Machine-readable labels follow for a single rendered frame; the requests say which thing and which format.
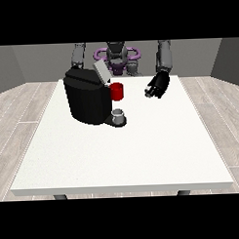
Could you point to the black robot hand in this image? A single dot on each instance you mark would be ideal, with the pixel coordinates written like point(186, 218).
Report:
point(160, 83)

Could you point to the black coffee machine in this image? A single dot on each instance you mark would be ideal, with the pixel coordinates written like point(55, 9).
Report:
point(86, 96)

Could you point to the red pod holder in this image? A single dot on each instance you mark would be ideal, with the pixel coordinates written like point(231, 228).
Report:
point(117, 91)

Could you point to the grey robot trunk purple rings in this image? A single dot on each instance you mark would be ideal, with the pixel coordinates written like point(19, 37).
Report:
point(118, 59)

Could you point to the pale grey machine lid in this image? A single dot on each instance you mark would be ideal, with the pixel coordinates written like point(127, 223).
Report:
point(101, 70)

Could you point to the small grey coffee pod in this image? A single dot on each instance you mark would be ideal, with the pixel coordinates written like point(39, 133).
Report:
point(148, 92)

